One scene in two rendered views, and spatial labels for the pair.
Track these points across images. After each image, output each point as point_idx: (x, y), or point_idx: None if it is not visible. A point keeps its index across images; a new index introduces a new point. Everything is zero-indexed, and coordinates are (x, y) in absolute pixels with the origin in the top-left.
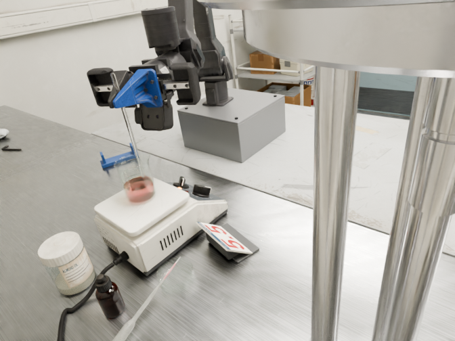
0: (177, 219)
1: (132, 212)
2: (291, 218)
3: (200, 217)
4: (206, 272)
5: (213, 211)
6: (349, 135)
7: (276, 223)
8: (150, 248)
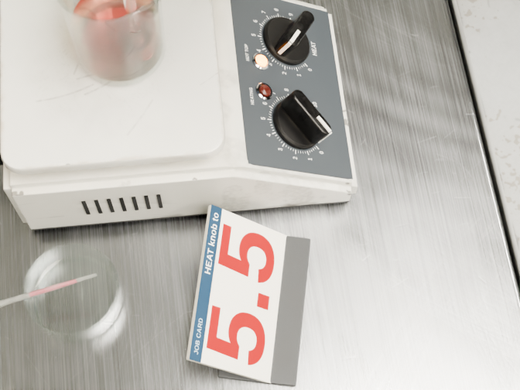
0: (149, 184)
1: (59, 88)
2: (460, 372)
3: (234, 195)
4: (141, 333)
5: (289, 196)
6: None
7: (412, 351)
8: (49, 204)
